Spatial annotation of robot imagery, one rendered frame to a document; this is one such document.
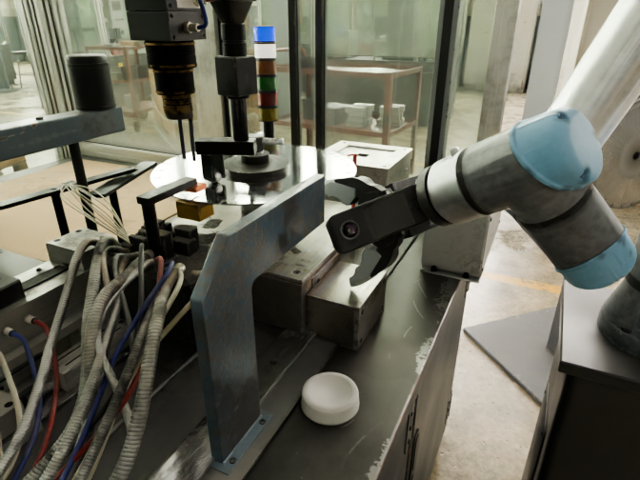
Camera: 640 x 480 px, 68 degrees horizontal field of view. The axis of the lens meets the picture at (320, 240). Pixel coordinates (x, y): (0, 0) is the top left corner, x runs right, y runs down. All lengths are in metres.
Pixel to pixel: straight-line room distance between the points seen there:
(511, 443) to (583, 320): 0.88
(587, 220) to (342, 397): 0.33
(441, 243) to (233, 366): 0.49
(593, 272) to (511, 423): 1.22
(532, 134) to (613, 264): 0.16
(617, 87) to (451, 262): 0.40
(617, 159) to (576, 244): 1.14
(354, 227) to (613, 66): 0.33
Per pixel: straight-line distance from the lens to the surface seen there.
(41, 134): 0.76
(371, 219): 0.53
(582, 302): 0.90
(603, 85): 0.62
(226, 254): 0.43
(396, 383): 0.64
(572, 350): 0.77
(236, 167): 0.76
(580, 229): 0.51
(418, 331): 0.73
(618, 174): 1.66
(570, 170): 0.46
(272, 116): 1.06
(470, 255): 0.86
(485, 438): 1.66
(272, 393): 0.61
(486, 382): 1.85
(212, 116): 1.39
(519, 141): 0.47
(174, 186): 0.63
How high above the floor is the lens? 1.17
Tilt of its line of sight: 25 degrees down
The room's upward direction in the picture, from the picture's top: straight up
